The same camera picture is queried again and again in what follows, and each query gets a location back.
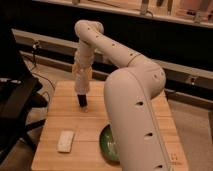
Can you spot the black chair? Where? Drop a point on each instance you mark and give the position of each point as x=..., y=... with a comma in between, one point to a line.
x=18, y=95

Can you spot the dark ceramic cup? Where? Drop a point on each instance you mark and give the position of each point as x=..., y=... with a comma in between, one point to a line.
x=82, y=100

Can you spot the white rectangular eraser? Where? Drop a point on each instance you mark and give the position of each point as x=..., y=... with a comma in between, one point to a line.
x=65, y=141

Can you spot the green ceramic bowl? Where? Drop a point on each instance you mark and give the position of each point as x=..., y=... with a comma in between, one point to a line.
x=107, y=145

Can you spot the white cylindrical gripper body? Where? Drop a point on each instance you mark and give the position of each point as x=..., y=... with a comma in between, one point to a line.
x=82, y=79

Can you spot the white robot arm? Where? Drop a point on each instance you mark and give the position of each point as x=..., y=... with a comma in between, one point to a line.
x=128, y=92

